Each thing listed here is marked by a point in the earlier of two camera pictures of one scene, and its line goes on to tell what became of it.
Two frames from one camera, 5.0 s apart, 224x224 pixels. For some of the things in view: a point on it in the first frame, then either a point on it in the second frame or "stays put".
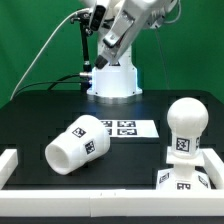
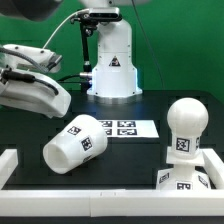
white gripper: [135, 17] -> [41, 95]
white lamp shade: [85, 139] stays put
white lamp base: [185, 175] stays put
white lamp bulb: [187, 119] stays put
